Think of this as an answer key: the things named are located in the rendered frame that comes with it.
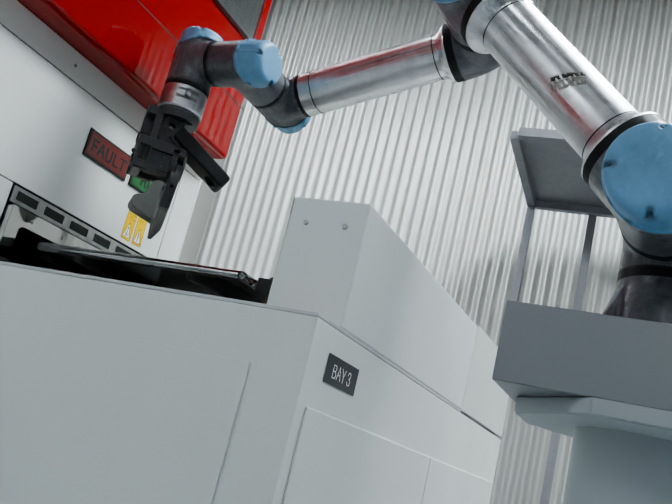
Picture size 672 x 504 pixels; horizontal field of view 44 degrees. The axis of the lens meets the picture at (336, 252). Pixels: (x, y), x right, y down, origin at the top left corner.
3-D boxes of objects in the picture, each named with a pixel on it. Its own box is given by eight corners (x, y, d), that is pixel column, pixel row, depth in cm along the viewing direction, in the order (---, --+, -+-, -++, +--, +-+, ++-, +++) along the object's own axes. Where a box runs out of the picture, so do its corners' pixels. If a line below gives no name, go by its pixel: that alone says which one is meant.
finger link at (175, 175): (154, 209, 135) (169, 160, 137) (165, 213, 135) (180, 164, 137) (159, 203, 130) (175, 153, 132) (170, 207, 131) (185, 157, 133)
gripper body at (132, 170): (123, 178, 137) (145, 112, 140) (173, 195, 140) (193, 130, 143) (130, 166, 130) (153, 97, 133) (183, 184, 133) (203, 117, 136)
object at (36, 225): (-16, 262, 122) (5, 202, 125) (150, 333, 161) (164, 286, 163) (-7, 263, 122) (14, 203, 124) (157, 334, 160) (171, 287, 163)
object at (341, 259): (262, 313, 90) (294, 195, 94) (407, 399, 139) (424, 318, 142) (340, 327, 86) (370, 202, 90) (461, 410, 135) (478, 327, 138)
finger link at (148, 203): (120, 229, 132) (137, 175, 134) (156, 240, 134) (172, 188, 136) (123, 225, 129) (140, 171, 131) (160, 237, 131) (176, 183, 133)
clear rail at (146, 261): (33, 248, 126) (36, 240, 127) (39, 251, 127) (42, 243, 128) (242, 280, 111) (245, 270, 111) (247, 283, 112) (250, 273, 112)
